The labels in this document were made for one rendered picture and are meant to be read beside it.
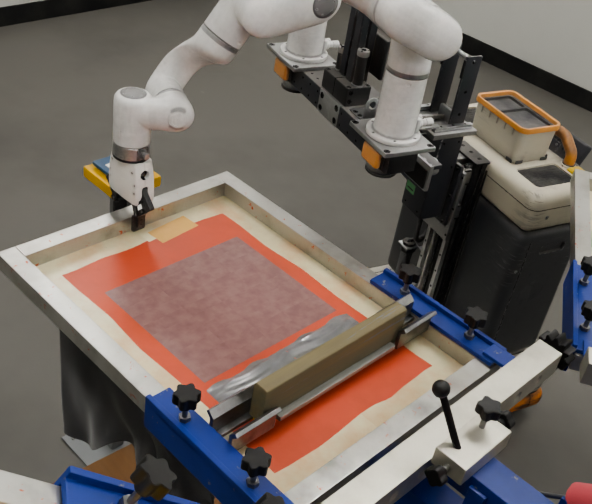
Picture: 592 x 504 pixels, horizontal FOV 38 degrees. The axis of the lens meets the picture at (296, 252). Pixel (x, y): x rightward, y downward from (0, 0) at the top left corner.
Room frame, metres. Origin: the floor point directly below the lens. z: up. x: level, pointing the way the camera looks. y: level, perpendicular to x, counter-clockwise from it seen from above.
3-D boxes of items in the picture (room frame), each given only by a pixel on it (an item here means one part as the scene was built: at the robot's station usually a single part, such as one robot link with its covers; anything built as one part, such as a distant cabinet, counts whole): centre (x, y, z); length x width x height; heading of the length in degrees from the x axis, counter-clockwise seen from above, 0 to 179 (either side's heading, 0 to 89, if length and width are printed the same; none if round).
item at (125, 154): (1.48, 0.36, 1.15); 0.09 x 0.07 x 0.03; 51
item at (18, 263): (1.25, 0.07, 0.97); 0.79 x 0.58 x 0.04; 51
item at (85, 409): (1.12, 0.25, 0.74); 0.46 x 0.04 x 0.42; 51
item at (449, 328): (1.31, -0.29, 0.98); 0.30 x 0.05 x 0.07; 51
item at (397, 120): (1.78, -0.18, 1.21); 0.16 x 0.13 x 0.15; 123
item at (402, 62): (1.76, -0.17, 1.37); 0.13 x 0.10 x 0.16; 28
